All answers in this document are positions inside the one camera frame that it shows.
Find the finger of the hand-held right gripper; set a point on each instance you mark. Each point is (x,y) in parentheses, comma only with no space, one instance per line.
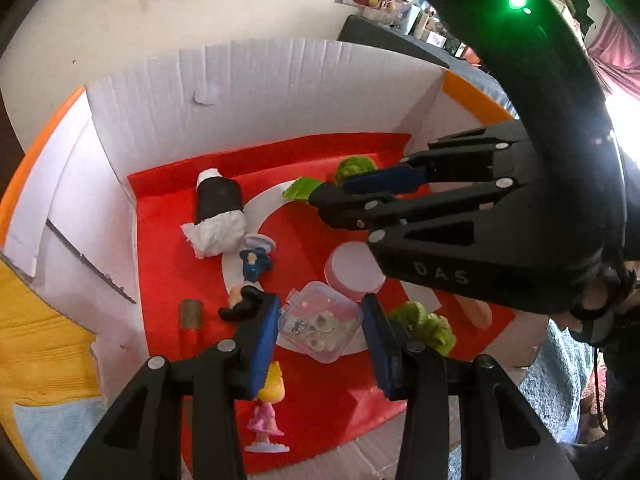
(385,180)
(350,207)

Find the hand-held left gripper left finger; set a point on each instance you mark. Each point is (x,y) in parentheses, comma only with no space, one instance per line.
(262,350)

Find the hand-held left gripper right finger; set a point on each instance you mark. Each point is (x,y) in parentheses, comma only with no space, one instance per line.
(380,355)

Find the green and black snack packet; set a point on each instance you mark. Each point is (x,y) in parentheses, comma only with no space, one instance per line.
(300,190)

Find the white round jar lid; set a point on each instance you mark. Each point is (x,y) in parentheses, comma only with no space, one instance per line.
(350,267)

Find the blonde doll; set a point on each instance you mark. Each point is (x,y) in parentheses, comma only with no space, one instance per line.
(267,410)

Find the clear plastic container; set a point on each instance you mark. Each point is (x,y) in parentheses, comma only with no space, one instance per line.
(320,325)

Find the red cylinder with bark end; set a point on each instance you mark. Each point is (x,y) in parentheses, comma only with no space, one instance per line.
(192,332)

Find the black-haired figurine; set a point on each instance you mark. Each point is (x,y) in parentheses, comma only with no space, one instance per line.
(255,262)

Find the orange cardboard box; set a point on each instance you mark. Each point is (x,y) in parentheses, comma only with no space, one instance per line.
(150,95)

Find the side table with dark cloth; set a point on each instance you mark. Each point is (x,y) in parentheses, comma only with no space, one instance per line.
(380,35)

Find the light blue fleece blanket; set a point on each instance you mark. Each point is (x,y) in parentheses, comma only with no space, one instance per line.
(550,385)

